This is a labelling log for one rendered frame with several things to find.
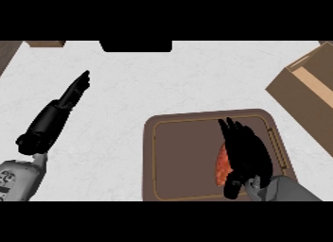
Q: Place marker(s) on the black appliance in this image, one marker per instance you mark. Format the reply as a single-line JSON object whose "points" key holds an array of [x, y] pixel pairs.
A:
{"points": [[135, 46]]}

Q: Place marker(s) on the small brown wooden block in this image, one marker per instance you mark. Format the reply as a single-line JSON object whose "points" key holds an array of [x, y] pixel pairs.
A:
{"points": [[46, 43]]}

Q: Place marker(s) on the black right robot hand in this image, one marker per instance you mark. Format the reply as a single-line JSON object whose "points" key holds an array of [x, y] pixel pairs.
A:
{"points": [[246, 151]]}

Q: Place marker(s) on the brown cardboard box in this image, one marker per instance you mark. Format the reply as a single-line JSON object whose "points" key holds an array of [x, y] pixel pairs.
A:
{"points": [[314, 100]]}

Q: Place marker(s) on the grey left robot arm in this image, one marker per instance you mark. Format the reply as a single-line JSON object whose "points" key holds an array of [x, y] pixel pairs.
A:
{"points": [[12, 181]]}

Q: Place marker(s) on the brown tray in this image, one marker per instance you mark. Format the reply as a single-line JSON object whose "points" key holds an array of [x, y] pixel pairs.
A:
{"points": [[184, 157]]}

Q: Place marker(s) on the orange sweet potato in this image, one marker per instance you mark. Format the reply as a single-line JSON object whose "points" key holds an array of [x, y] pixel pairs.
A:
{"points": [[222, 167]]}

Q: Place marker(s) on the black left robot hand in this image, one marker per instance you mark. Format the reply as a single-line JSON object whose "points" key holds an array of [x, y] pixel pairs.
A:
{"points": [[48, 124]]}

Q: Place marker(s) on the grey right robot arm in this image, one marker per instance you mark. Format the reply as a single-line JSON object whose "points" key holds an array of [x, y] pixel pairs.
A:
{"points": [[283, 189]]}

